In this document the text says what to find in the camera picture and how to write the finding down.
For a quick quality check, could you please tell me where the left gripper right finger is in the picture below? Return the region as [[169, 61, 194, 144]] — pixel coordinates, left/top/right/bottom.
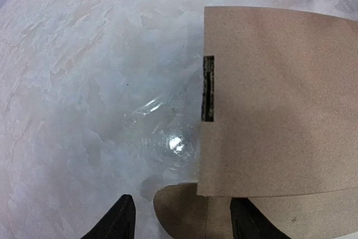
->
[[230, 198, 288, 239]]

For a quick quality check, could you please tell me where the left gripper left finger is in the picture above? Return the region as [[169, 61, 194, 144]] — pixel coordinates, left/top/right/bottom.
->
[[81, 194, 136, 239]]

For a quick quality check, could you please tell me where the brown cardboard box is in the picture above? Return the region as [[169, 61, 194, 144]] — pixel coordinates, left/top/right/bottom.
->
[[153, 6, 357, 238]]

